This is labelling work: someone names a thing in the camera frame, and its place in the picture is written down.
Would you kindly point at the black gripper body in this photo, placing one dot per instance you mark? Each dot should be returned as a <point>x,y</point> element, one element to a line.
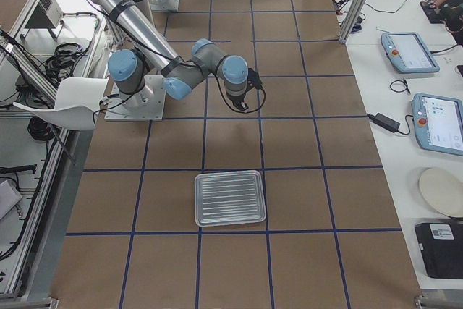
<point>236,99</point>

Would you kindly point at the far blue teach pendant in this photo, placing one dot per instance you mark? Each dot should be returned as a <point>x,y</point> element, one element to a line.
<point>408,53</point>

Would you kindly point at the silver ribbed metal tray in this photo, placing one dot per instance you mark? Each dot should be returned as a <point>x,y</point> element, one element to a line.
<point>229,198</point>

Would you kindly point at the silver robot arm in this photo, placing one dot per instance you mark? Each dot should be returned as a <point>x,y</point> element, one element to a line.
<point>135,18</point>

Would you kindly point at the blue teach pendant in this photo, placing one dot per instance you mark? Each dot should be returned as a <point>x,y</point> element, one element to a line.
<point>438,123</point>
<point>408,53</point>

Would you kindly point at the white plastic chair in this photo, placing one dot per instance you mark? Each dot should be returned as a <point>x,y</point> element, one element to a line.
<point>77,99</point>

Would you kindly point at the beige round plate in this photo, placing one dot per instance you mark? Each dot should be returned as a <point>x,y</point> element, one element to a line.
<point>442,191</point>

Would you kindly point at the black flat box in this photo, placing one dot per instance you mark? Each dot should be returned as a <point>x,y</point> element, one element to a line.
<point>441,249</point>

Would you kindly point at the near blue teach pendant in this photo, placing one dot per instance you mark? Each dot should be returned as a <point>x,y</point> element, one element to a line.
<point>438,123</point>

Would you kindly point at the black power adapter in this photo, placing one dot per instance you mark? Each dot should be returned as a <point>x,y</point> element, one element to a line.
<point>386,123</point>

